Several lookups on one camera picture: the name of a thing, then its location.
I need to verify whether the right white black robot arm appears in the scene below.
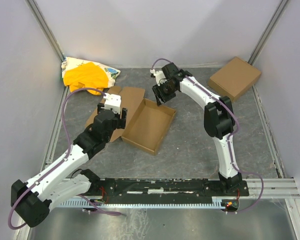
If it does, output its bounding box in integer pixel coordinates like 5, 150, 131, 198
150, 62, 242, 192

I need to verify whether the light blue cable duct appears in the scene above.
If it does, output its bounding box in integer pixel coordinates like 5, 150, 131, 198
57, 196, 243, 210

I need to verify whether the white patterned cloth bag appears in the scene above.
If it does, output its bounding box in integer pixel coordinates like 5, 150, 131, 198
61, 57, 121, 89

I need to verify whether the closed brown cardboard box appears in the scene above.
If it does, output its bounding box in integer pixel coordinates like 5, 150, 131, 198
207, 56, 262, 102

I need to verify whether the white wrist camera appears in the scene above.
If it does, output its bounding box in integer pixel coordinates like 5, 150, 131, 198
150, 69, 165, 81
103, 93, 121, 114

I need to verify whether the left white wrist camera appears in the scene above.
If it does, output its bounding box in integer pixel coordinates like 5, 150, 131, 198
103, 93, 121, 114

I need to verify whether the aluminium corner post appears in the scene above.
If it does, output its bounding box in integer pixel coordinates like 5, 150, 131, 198
25, 0, 66, 62
247, 0, 291, 65

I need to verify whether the right aluminium corner post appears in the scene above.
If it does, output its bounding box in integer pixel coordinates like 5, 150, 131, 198
247, 0, 291, 65

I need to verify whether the aluminium frame rail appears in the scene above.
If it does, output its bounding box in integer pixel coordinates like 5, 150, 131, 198
242, 178, 300, 199

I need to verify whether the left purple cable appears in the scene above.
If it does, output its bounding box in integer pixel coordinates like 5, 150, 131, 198
8, 87, 122, 230

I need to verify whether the left aluminium corner post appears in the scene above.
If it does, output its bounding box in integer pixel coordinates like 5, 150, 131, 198
25, 0, 66, 62

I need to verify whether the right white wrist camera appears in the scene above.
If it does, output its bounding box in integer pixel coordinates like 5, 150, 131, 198
150, 69, 165, 81

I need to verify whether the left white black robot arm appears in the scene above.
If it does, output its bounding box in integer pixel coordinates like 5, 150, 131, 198
8, 102, 128, 230

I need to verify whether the yellow cloth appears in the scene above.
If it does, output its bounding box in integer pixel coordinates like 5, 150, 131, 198
63, 62, 109, 92

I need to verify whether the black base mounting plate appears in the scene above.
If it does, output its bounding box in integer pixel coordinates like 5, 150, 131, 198
86, 178, 249, 205

